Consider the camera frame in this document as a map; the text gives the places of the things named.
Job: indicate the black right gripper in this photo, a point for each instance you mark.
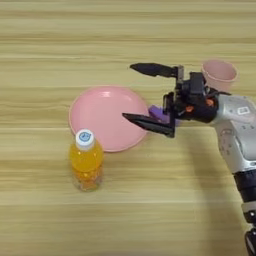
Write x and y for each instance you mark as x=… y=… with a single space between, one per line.
x=200 y=111

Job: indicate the pink plastic plate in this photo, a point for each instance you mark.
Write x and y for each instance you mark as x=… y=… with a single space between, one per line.
x=100 y=113

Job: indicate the pink plastic cup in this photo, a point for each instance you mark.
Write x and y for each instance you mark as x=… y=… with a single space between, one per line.
x=220 y=75

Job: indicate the orange juice bottle white cap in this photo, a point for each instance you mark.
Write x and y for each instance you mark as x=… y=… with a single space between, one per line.
x=86 y=160

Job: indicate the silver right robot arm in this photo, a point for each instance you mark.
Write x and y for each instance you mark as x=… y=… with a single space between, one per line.
x=238 y=133

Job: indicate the purple rectangular block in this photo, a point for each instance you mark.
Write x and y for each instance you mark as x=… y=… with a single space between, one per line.
x=156 y=112

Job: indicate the small black box white label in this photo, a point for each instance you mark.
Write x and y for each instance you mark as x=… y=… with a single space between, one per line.
x=195 y=86

